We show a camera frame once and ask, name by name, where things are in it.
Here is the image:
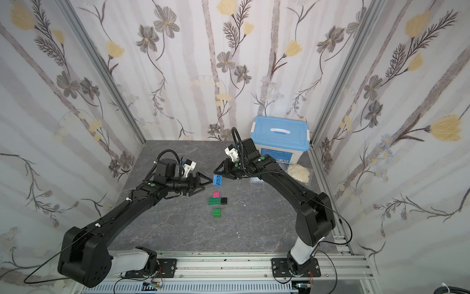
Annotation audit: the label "bagged cream cloth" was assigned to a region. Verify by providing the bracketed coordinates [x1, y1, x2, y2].
[287, 164, 311, 184]

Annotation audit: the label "aluminium rail frame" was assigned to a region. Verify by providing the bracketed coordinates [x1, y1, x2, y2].
[69, 252, 380, 294]

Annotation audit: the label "blue lego brick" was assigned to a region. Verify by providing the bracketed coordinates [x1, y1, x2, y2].
[213, 175, 222, 187]

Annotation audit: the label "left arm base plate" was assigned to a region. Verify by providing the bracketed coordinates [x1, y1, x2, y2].
[121, 258, 177, 279]

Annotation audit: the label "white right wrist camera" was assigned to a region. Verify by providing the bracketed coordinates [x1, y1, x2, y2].
[225, 144, 239, 163]

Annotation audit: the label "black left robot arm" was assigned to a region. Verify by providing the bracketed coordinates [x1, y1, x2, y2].
[58, 159, 212, 288]

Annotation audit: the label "blue lidded storage box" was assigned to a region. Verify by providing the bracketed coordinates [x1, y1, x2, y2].
[250, 116, 310, 164]

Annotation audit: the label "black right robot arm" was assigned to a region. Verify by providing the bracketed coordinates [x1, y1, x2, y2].
[214, 138, 336, 276]

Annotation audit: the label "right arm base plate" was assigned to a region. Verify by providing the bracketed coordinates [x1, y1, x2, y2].
[270, 258, 321, 278]

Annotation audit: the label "dark green long lego brick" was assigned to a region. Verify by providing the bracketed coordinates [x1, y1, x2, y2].
[208, 197, 221, 205]

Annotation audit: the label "bagged blue face masks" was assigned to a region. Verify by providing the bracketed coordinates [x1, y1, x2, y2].
[250, 177, 263, 183]

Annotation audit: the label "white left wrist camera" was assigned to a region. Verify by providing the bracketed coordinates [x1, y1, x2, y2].
[182, 159, 197, 178]

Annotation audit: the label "white slotted cable duct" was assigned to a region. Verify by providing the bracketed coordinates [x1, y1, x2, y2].
[79, 281, 299, 294]

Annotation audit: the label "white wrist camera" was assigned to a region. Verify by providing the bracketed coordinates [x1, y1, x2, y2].
[225, 144, 239, 163]
[182, 159, 197, 178]

